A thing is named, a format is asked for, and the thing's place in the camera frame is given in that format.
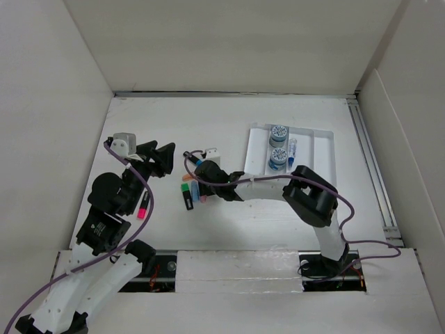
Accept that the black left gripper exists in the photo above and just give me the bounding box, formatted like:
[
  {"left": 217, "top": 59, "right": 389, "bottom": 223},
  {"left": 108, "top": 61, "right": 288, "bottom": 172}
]
[{"left": 124, "top": 140, "right": 175, "bottom": 213}]

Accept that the small blue cleaning gel jar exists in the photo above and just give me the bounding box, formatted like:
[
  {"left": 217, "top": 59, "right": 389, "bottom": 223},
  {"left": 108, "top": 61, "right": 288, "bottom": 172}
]
[{"left": 268, "top": 148, "right": 288, "bottom": 171}]

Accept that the large blue cleaning gel jar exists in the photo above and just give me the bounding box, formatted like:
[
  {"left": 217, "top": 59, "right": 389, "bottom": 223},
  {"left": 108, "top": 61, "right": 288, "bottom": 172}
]
[{"left": 269, "top": 125, "right": 289, "bottom": 148}]

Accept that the blue spray pen bottle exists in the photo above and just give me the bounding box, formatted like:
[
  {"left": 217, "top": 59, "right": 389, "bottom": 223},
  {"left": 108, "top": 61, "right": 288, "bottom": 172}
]
[{"left": 288, "top": 138, "right": 298, "bottom": 168}]

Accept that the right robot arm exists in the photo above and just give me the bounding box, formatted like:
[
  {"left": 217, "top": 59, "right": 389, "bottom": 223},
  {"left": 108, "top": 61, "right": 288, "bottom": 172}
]
[{"left": 194, "top": 161, "right": 349, "bottom": 277}]

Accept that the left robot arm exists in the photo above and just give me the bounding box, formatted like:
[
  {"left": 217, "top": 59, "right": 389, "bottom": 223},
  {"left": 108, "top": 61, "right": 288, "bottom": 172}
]
[{"left": 9, "top": 136, "right": 175, "bottom": 333}]

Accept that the black highlighter blue cap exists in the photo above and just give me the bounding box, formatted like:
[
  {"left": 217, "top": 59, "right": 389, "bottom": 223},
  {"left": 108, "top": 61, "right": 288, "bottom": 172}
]
[{"left": 183, "top": 151, "right": 202, "bottom": 166}]

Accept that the black highlighter with barcode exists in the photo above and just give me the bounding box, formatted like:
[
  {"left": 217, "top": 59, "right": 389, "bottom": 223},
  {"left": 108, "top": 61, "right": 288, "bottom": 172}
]
[{"left": 181, "top": 183, "right": 194, "bottom": 211}]

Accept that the black highlighter pink cap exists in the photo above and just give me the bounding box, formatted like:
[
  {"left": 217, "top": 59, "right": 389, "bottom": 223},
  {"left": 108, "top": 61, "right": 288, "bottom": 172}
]
[{"left": 136, "top": 191, "right": 150, "bottom": 220}]

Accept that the white plastic organizer tray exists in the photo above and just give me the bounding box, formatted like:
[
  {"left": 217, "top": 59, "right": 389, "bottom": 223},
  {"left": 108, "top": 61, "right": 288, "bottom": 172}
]
[{"left": 244, "top": 123, "right": 337, "bottom": 186}]

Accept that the white foam block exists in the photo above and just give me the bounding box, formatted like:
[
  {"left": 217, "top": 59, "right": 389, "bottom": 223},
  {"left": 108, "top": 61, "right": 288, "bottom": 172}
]
[{"left": 175, "top": 250, "right": 303, "bottom": 294}]

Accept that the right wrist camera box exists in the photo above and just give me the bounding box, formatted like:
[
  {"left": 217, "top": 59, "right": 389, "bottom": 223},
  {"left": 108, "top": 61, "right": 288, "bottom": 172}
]
[{"left": 202, "top": 148, "right": 221, "bottom": 167}]

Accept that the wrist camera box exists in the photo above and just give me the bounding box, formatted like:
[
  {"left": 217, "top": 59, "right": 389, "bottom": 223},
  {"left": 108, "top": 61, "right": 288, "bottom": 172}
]
[
  {"left": 202, "top": 148, "right": 221, "bottom": 167},
  {"left": 110, "top": 132, "right": 136, "bottom": 158}
]

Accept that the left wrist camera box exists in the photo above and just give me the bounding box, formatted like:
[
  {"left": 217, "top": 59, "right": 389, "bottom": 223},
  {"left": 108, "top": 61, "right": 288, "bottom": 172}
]
[{"left": 110, "top": 132, "right": 136, "bottom": 158}]

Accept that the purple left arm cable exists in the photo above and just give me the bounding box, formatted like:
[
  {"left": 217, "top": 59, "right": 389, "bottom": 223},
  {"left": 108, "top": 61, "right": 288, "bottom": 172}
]
[{"left": 6, "top": 141, "right": 156, "bottom": 334}]

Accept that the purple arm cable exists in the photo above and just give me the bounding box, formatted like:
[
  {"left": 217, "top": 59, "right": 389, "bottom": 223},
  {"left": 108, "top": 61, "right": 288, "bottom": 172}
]
[
  {"left": 184, "top": 149, "right": 403, "bottom": 283},
  {"left": 6, "top": 141, "right": 156, "bottom": 334}
]

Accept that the aluminium rail at back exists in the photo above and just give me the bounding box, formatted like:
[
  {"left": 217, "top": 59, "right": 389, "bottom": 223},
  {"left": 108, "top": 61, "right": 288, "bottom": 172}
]
[{"left": 114, "top": 90, "right": 357, "bottom": 100}]

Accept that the aluminium rail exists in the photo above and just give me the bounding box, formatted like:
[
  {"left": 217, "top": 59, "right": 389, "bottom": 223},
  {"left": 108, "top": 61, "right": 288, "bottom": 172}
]
[
  {"left": 114, "top": 90, "right": 357, "bottom": 100},
  {"left": 346, "top": 98, "right": 405, "bottom": 248}
]

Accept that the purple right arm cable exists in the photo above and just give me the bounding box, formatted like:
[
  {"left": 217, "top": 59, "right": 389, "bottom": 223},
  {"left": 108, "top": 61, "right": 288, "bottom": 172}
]
[{"left": 184, "top": 149, "right": 403, "bottom": 283}]

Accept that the aluminium rail right side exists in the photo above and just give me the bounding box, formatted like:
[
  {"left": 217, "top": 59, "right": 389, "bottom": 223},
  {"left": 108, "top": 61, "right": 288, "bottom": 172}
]
[{"left": 346, "top": 98, "right": 405, "bottom": 248}]

